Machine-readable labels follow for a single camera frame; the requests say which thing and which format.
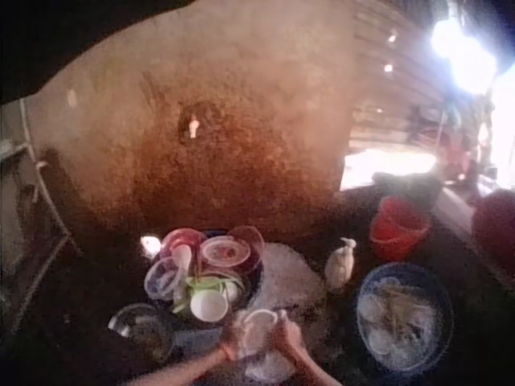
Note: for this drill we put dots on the wall tap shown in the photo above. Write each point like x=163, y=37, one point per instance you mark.
x=193, y=126

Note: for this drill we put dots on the bright lamp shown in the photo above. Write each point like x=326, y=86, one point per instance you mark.
x=462, y=48

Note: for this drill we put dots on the clear plastic bowl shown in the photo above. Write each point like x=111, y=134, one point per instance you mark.
x=160, y=280

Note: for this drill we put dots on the pile of washed white dishes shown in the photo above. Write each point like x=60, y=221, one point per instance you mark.
x=396, y=317

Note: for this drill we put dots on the wide white cup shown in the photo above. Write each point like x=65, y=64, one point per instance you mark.
x=208, y=306

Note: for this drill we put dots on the green plastic plates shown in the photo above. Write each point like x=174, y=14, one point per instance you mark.
x=205, y=283

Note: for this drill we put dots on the steel bowl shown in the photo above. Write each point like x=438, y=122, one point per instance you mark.
x=130, y=319

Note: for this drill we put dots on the person's left hand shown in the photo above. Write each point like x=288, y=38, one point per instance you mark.
x=232, y=341

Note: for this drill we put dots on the white soap bottle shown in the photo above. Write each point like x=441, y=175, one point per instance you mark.
x=341, y=267

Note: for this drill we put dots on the pink plastic plate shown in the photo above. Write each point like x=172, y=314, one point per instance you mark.
x=181, y=239

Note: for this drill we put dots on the large red container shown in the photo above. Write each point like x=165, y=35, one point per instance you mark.
x=495, y=231

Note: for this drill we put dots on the metal rack frame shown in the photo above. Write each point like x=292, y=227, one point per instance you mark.
x=44, y=201

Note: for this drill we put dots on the cluttered background stall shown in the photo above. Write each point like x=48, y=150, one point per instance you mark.
x=450, y=140

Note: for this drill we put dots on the red see-through plate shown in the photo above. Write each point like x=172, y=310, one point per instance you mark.
x=252, y=239

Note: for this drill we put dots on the person's right hand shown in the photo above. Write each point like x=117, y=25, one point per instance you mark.
x=290, y=334

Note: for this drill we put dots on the clear plate with pink rim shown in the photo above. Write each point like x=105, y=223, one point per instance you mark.
x=225, y=251

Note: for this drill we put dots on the red plastic bucket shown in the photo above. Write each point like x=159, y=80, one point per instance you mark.
x=396, y=233

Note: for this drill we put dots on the white woven sack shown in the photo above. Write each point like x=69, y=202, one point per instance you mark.
x=287, y=273

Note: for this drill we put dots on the dark basin of dirty dishes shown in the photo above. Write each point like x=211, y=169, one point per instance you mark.
x=249, y=285

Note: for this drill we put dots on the person's left fingers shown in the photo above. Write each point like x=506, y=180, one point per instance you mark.
x=241, y=329

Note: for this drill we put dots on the person's right fingers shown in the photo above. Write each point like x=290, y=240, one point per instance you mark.
x=281, y=323

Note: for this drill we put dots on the small white cup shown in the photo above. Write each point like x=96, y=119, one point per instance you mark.
x=183, y=257

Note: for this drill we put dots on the pale blue wash basin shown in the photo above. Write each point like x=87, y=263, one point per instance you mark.
x=197, y=342

